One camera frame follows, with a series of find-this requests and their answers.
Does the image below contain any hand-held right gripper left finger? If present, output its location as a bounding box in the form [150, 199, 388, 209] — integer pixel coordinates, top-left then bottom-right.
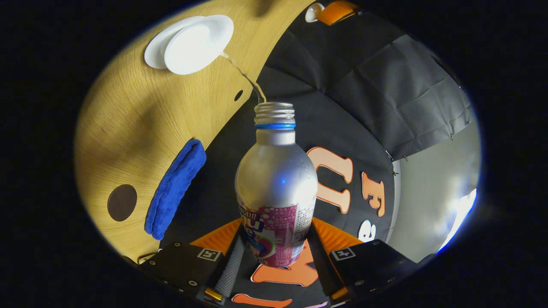
[140, 218, 245, 305]

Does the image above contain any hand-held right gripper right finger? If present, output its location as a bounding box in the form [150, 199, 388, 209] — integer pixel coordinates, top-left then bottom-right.
[307, 216, 422, 306]

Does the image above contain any silver water bottle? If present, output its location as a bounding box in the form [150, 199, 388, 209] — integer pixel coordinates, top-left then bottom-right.
[235, 102, 319, 269]

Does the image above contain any dark brown round coaster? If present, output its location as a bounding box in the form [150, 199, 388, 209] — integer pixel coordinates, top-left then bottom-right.
[107, 184, 138, 222]

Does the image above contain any white teacup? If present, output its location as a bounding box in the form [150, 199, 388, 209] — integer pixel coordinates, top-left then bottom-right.
[164, 15, 234, 76]

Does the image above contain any blue folded towel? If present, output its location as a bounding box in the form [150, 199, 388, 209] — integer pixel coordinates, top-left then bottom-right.
[144, 139, 207, 241]

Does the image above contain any ceiling light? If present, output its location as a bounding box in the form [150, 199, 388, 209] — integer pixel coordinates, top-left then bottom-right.
[437, 188, 478, 254]

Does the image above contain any white saucer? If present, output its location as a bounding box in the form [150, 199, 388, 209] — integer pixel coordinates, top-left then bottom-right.
[144, 16, 206, 70]

